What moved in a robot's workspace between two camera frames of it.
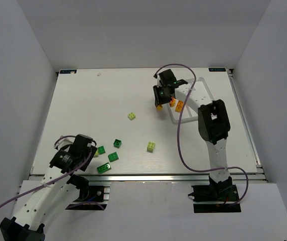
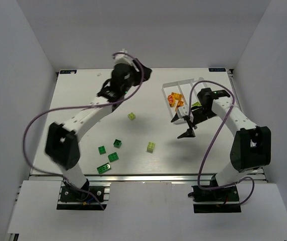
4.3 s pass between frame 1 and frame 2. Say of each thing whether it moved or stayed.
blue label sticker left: stayed
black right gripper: moved
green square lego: stayed
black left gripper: moved
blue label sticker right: stayed
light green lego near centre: stayed
